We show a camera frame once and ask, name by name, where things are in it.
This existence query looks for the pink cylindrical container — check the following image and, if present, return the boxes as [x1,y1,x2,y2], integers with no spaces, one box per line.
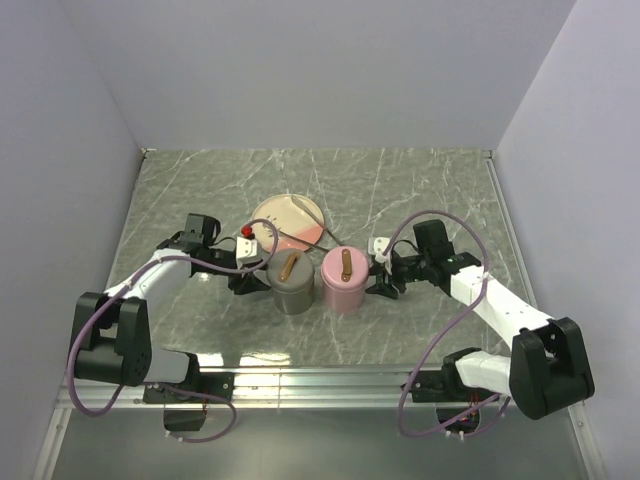
[321,246,369,314]

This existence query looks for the grey cylindrical container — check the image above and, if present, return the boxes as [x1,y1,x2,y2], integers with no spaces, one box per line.
[266,248,315,315]

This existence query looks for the metal tongs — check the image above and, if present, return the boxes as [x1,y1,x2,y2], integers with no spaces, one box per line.
[268,194,345,248]

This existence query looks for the pink round lid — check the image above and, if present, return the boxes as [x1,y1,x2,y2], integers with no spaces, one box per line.
[321,246,369,292]

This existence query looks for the grey round lid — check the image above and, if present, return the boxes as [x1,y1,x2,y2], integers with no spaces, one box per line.
[266,249,315,293]

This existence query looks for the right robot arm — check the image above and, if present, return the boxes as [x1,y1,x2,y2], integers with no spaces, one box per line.
[367,220,595,420]

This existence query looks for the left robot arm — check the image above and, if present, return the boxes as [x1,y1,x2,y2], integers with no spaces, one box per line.
[66,214,276,402]

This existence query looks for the pink and cream plate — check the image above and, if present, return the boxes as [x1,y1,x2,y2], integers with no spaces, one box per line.
[251,194,325,252]

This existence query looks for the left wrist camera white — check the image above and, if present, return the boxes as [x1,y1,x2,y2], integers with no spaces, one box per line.
[235,225,261,267]

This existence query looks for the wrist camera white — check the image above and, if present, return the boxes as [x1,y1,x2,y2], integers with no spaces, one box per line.
[367,237,390,264]
[235,225,261,267]

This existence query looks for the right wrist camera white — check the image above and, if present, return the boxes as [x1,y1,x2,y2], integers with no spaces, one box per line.
[367,237,390,264]

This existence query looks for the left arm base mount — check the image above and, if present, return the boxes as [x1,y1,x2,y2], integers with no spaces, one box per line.
[142,372,238,444]

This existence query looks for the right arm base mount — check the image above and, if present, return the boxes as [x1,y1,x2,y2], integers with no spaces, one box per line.
[396,368,510,440]

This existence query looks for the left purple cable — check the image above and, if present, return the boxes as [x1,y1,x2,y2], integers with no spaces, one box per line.
[65,219,280,442]

